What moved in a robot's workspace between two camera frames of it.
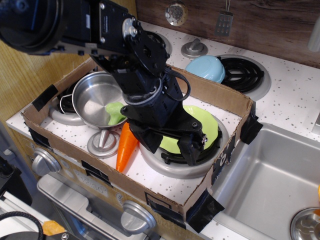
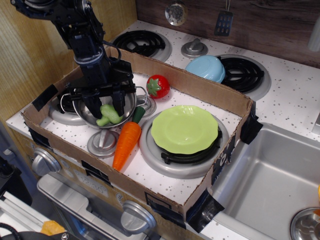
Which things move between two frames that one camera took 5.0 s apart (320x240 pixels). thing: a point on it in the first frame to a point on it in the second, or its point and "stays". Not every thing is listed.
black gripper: x=165 y=113 to x=101 y=75
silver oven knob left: x=45 y=162 stays
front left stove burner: x=62 y=110 stays
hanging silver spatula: x=224 y=21 stays
